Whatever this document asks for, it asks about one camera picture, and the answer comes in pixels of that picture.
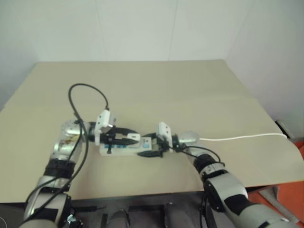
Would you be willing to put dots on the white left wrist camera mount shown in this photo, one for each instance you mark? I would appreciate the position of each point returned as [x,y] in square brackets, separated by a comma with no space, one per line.
[104,120]

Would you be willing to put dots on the white power strip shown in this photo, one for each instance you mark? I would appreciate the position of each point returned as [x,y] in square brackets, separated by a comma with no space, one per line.
[123,151]

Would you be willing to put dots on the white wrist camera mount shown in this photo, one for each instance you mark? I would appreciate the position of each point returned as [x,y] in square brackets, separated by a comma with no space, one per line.
[104,120]
[164,130]

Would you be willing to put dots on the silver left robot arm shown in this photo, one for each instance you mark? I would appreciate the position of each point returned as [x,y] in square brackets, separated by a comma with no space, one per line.
[64,147]

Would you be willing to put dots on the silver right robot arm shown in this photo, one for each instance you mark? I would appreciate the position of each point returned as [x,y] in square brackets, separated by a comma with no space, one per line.
[228,187]

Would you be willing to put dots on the beige table cover sheet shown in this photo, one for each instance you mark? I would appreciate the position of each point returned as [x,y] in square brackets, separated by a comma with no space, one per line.
[154,95]

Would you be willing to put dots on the black table frame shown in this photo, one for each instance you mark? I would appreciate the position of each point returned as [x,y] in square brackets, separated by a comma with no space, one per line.
[147,202]

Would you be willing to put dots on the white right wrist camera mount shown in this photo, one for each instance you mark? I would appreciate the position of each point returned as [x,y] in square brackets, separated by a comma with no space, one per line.
[164,130]

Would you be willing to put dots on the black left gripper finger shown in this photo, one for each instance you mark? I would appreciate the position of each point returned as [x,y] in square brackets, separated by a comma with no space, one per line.
[124,142]
[124,131]

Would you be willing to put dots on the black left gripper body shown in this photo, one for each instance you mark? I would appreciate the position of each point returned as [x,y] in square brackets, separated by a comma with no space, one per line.
[109,136]

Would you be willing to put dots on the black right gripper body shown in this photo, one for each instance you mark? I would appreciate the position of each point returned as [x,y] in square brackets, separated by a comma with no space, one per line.
[163,147]

